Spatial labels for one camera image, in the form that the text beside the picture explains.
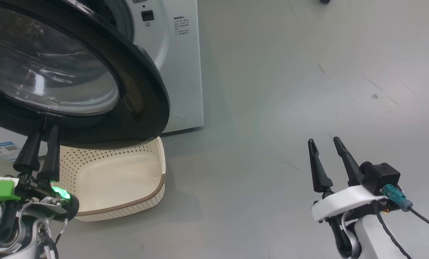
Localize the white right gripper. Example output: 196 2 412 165
308 137 389 258

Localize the black glass washer door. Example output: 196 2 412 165
0 0 171 145

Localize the cream perforated laundry basket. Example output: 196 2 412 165
58 136 166 222

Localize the white front-load washing machine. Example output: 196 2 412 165
0 0 204 163

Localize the blue energy label sticker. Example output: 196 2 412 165
0 141 22 162

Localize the teal plug right camera cable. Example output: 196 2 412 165
382 184 429 235

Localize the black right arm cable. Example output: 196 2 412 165
375 212 413 259

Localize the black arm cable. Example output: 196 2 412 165
35 218 69 259
375 212 413 259

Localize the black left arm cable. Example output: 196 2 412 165
35 218 69 259

